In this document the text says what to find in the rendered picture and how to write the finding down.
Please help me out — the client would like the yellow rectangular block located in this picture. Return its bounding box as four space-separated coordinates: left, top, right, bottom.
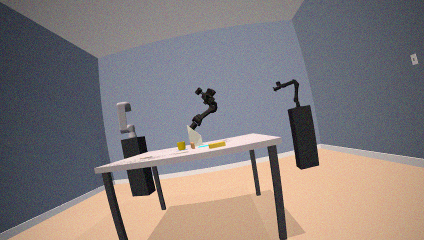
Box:
208 141 226 149

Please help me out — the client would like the yellow cup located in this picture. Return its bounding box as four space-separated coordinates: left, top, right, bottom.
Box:
177 141 186 151

